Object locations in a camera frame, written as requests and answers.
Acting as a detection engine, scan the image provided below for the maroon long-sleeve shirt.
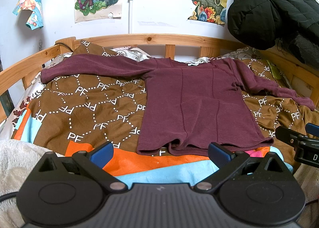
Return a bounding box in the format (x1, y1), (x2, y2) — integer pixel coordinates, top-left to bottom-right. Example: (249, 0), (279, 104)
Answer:
(40, 54), (315, 156)

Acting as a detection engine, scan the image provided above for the pink cloth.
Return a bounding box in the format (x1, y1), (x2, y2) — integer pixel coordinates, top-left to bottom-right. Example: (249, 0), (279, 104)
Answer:
(245, 149), (269, 158)

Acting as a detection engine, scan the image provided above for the orange cloth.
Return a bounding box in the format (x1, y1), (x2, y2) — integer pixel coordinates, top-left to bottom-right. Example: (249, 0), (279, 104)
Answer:
(11, 108), (271, 177)

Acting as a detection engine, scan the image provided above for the light blue cloth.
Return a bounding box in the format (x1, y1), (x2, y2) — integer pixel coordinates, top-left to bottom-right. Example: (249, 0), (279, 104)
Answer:
(22, 114), (284, 188)

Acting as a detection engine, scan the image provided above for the green pillow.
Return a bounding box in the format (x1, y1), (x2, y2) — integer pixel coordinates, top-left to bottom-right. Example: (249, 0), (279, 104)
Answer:
(267, 60), (289, 88)

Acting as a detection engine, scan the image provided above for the cream fleece blanket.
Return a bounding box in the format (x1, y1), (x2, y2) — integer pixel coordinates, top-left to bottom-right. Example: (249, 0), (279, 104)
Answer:
(0, 140), (49, 228)

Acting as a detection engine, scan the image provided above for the black puffer jacket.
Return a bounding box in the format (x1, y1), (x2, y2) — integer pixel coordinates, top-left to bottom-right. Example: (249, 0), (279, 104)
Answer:
(227, 0), (318, 69)

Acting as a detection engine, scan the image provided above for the small anime girl poster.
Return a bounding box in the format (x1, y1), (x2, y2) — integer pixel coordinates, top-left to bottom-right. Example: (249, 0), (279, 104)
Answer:
(12, 0), (43, 30)

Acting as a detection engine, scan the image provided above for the wooden bed frame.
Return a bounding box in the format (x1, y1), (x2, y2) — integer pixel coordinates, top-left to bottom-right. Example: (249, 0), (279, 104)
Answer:
(0, 34), (319, 124)

